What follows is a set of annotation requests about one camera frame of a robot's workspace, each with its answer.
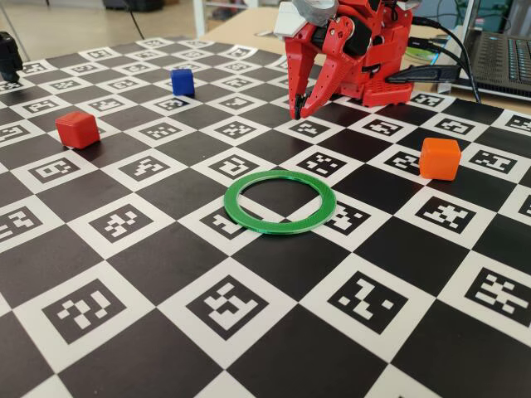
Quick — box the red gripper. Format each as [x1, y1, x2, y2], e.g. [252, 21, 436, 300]
[285, 2, 386, 122]

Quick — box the red cube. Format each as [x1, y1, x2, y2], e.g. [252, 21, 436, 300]
[55, 110, 101, 150]

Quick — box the blue cube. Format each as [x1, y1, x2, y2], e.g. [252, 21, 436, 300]
[170, 68, 196, 99]

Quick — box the white table leg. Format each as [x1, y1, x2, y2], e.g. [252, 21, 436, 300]
[193, 0, 207, 39]

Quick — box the dark laptop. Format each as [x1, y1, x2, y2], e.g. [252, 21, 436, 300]
[462, 0, 531, 101]

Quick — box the thick black cable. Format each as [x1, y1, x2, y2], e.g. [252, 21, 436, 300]
[412, 16, 483, 104]

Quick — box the black white marker checkerboard mat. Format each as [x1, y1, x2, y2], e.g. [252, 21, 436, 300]
[0, 36, 531, 398]

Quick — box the orange cube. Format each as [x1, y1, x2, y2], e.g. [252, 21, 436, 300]
[418, 138, 462, 182]

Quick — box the green flat ring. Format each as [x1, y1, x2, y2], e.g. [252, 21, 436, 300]
[223, 169, 337, 235]

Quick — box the thin black cable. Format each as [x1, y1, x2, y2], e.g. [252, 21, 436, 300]
[407, 36, 461, 67]

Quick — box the green round object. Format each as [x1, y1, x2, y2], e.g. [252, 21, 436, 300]
[405, 44, 441, 64]

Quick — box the black clamp device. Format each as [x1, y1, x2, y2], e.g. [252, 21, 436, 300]
[0, 31, 24, 83]

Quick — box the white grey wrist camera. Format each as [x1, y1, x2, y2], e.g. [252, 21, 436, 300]
[273, 0, 338, 39]

